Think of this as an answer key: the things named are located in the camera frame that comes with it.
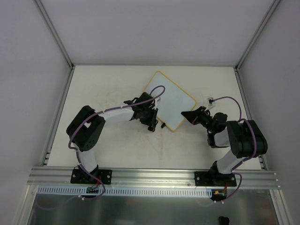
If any black object at bottom edge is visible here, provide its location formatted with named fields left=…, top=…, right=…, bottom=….
left=219, top=216, right=230, bottom=225

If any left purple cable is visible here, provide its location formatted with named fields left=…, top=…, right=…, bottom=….
left=67, top=85, right=166, bottom=200

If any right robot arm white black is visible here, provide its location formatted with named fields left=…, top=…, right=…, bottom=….
left=181, top=106, right=268, bottom=187

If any purple cable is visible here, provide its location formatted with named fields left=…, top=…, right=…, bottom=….
left=212, top=96, right=258, bottom=202
left=67, top=85, right=166, bottom=200

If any black whiteboard eraser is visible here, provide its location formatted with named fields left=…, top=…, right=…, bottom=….
left=148, top=126, right=156, bottom=132

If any aluminium mounting rail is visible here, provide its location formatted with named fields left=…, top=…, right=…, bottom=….
left=27, top=166, right=282, bottom=189

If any left aluminium frame post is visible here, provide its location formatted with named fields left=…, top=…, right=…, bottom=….
left=34, top=0, right=75, bottom=70

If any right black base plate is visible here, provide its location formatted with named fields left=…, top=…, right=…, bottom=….
left=194, top=171, right=237, bottom=187

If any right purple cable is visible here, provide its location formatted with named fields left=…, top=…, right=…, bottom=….
left=212, top=96, right=258, bottom=202

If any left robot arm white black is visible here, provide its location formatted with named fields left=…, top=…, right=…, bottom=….
left=66, top=92, right=158, bottom=186

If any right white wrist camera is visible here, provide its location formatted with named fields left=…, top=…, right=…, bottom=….
left=207, top=97, right=216, bottom=109

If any white slotted cable duct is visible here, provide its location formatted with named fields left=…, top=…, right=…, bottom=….
left=37, top=186, right=212, bottom=198

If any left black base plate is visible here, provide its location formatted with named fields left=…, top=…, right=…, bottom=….
left=70, top=168, right=112, bottom=185

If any yellow framed whiteboard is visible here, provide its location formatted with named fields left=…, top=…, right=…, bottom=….
left=143, top=71, right=197, bottom=131

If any aluminium frame post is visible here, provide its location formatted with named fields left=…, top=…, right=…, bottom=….
left=235, top=0, right=281, bottom=71
left=34, top=0, right=75, bottom=70

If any right aluminium frame post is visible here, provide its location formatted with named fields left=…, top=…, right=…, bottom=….
left=235, top=0, right=281, bottom=71

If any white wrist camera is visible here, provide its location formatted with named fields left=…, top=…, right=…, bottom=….
left=152, top=97, right=161, bottom=110
left=207, top=97, right=216, bottom=109

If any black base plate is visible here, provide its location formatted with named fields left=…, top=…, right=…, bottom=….
left=194, top=171, right=237, bottom=187
left=70, top=168, right=112, bottom=185

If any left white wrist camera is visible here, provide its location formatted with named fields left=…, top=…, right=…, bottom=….
left=152, top=97, right=161, bottom=110

